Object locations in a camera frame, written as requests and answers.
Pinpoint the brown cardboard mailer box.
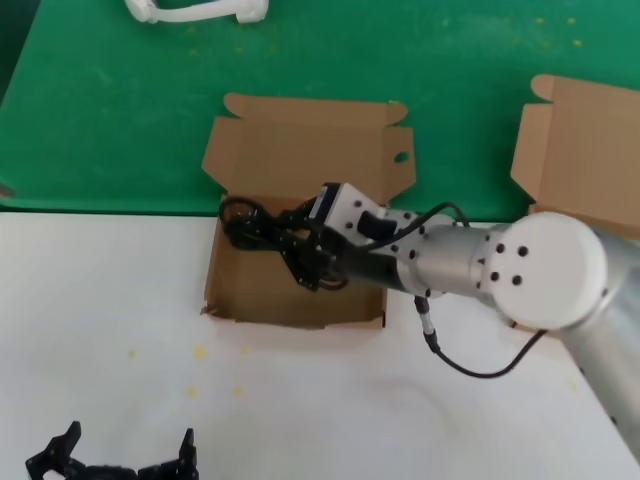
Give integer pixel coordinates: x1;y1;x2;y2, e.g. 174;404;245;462
509;73;640;332

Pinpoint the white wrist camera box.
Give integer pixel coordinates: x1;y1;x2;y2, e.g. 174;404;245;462
308;182;397;249

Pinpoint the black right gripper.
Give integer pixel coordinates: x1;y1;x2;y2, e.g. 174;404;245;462
276;198;404;294

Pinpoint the green tablecloth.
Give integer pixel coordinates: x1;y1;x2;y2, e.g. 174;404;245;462
0;0;640;221

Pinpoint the open cardboard box centre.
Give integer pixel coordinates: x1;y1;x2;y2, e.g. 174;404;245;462
201;92;417;332

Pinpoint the black power cable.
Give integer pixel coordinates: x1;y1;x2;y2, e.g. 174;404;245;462
218;196;290;254

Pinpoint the white VR headset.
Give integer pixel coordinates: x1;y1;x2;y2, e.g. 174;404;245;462
123;0;271;26

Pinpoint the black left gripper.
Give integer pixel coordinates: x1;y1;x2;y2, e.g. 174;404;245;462
24;421;200;480

